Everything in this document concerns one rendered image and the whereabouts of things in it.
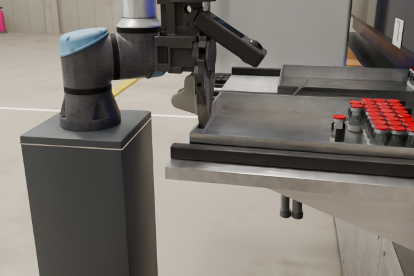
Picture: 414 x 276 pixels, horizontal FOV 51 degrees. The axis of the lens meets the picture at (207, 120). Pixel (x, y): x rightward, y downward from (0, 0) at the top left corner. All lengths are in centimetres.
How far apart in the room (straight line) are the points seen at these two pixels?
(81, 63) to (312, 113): 53
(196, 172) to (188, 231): 151
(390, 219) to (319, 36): 93
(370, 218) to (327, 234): 145
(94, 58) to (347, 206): 65
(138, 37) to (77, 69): 16
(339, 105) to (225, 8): 79
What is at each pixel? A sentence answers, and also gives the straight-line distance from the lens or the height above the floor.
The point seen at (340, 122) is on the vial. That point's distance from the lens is 71.
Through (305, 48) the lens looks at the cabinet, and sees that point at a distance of 156.
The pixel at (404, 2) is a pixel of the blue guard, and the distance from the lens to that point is 107.
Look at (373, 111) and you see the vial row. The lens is 76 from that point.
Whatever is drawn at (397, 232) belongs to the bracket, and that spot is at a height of 76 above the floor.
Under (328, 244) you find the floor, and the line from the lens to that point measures 211.
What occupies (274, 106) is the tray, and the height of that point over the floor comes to 89.
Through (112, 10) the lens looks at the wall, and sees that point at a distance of 1013.
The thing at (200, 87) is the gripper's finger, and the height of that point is 98.
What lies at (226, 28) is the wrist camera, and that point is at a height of 107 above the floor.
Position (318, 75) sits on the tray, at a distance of 122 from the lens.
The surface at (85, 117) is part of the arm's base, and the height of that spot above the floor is 82.
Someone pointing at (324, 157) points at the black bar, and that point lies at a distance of 62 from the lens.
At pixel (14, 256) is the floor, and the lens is 213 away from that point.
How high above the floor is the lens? 113
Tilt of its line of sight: 18 degrees down
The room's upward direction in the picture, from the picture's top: straight up
